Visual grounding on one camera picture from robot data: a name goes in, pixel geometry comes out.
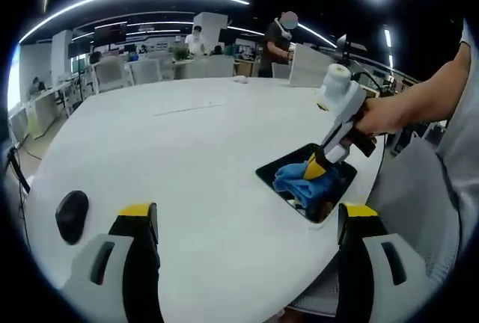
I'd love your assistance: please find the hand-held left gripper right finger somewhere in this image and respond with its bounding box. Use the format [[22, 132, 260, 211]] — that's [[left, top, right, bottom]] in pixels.
[[336, 203, 432, 323]]

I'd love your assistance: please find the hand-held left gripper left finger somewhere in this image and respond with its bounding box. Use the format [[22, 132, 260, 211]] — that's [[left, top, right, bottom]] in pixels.
[[61, 202, 164, 323]]

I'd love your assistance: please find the blue cleaning cloth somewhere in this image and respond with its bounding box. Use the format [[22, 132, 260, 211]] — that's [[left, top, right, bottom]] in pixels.
[[272, 162, 342, 209]]

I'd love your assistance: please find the black tray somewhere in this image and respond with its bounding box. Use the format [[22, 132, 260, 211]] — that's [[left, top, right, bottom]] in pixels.
[[255, 143, 359, 225]]

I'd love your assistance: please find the person's right hand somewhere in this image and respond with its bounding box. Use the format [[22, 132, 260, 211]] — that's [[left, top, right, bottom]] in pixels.
[[354, 96, 406, 144]]

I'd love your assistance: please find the white panel board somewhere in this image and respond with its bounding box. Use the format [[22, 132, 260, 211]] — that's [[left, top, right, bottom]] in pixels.
[[288, 43, 338, 89]]

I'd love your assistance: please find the thin black monitor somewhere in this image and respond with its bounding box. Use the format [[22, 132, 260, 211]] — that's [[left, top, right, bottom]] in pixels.
[[335, 33, 353, 67]]

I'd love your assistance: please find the black computer mouse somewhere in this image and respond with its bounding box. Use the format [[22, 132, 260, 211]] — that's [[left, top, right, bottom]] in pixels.
[[55, 189, 91, 244]]

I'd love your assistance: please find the large grey mesh chair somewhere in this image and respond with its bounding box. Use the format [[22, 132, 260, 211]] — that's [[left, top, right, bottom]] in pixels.
[[290, 138, 462, 311]]

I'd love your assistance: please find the grey mesh office chair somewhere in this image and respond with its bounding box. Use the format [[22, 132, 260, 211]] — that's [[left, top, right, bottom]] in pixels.
[[201, 55, 236, 79], [91, 56, 134, 94], [129, 58, 164, 85]]

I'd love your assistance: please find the person's grey shirt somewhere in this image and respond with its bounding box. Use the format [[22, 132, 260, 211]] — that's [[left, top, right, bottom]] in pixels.
[[435, 19, 479, 229]]

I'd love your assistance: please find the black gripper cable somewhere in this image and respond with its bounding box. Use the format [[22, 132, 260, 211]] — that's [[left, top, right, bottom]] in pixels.
[[354, 71, 387, 96]]

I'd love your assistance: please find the wall screen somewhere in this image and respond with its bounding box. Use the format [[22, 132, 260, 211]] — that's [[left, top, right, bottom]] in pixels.
[[93, 21, 129, 46]]

